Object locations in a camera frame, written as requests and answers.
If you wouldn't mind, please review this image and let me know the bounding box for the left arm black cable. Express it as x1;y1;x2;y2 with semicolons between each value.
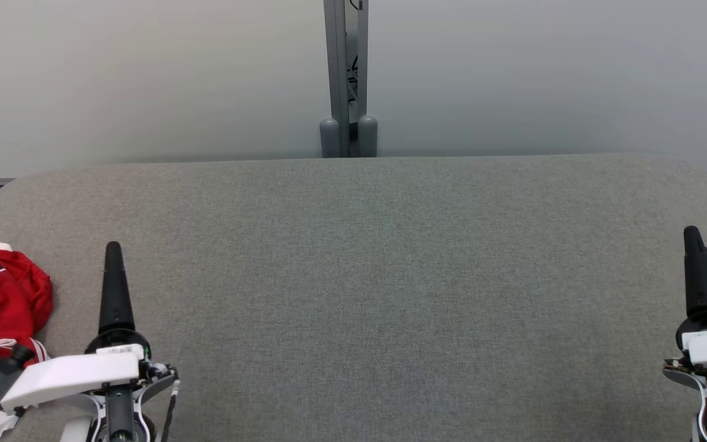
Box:
160;378;181;442

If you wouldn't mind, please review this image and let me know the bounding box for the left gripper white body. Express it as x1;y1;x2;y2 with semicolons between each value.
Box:
1;330;177;411

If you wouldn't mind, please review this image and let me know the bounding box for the red and white basketball jersey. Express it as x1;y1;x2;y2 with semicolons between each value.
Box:
0;238;54;394

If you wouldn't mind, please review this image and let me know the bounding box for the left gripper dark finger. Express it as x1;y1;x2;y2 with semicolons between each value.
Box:
99;241;135;334

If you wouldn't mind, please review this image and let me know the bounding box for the grey metal partition post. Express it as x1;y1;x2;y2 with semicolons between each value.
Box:
320;0;379;159

